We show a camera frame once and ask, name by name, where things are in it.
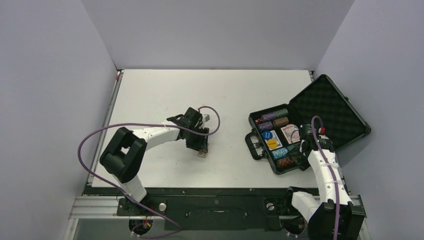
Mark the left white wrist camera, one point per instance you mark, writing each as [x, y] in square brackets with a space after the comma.
[205, 117]

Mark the black poker set case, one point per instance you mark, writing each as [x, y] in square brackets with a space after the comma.
[321, 104]

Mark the purple chip stack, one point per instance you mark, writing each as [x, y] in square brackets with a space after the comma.
[269, 116]
[265, 126]

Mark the blue playing card deck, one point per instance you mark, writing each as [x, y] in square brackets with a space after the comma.
[276, 138]

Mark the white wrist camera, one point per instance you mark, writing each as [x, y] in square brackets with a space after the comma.
[322, 133]
[205, 117]

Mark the pink chip stack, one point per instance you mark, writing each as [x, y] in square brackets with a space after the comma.
[202, 154]

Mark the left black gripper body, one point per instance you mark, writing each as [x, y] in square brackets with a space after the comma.
[195, 141]

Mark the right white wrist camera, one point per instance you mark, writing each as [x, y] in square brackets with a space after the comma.
[322, 133]

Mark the yellow big blind button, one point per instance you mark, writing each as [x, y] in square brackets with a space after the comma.
[272, 143]

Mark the red brown chip stack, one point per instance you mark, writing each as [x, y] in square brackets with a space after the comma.
[286, 162]

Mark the light blue chip stack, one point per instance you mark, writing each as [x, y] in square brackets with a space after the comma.
[279, 153]

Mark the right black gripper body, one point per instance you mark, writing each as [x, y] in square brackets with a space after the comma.
[305, 145]

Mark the blue small blind button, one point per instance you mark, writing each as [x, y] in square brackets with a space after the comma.
[267, 135]

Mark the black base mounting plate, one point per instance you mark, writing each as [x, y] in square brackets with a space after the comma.
[211, 209]

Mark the dark green chip stack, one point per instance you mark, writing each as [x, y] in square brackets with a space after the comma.
[282, 113]

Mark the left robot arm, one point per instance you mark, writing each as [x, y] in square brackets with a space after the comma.
[123, 156]

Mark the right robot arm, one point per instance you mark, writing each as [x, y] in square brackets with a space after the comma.
[333, 216]

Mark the red playing card deck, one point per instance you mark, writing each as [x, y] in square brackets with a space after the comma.
[291, 133]

